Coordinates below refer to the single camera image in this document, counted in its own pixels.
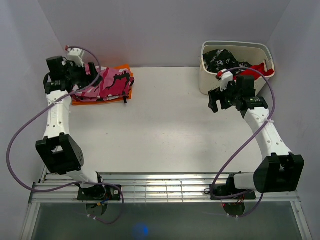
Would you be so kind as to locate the folded orange trousers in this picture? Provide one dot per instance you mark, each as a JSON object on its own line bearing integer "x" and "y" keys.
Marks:
{"x": 125, "y": 96}

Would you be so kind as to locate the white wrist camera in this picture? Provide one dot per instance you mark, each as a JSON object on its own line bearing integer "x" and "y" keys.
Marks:
{"x": 75, "y": 55}
{"x": 224, "y": 76}

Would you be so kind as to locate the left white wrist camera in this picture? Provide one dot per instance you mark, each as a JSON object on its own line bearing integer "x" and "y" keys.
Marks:
{"x": 75, "y": 55}

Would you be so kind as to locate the cream plastic laundry basket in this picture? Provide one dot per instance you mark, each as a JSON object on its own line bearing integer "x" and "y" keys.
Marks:
{"x": 251, "y": 53}

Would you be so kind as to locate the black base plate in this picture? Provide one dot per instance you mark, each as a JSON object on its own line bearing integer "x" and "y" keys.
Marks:
{"x": 228, "y": 192}
{"x": 99, "y": 193}

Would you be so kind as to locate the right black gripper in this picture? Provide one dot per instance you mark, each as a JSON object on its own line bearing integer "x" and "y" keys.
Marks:
{"x": 216, "y": 94}

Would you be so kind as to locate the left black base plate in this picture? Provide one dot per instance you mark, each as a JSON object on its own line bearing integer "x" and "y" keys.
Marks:
{"x": 99, "y": 193}

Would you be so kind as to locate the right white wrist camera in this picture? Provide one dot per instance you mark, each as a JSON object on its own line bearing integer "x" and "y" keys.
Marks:
{"x": 224, "y": 76}

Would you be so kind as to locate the red trousers in basket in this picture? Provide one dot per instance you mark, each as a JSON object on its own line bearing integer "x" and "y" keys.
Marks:
{"x": 257, "y": 71}

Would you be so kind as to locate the pink camouflage trousers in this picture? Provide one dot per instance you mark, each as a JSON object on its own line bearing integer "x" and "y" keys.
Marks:
{"x": 110, "y": 82}

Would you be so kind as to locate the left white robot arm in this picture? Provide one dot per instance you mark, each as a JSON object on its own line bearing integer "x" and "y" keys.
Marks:
{"x": 58, "y": 150}

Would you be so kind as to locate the black white patterned trousers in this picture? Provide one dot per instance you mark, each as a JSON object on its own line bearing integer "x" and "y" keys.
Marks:
{"x": 217, "y": 60}

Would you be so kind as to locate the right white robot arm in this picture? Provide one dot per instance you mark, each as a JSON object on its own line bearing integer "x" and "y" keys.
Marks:
{"x": 280, "y": 169}

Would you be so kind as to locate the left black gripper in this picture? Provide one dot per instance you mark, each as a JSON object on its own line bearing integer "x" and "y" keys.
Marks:
{"x": 86, "y": 80}

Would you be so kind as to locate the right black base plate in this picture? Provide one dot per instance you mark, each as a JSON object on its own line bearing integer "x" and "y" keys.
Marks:
{"x": 228, "y": 192}

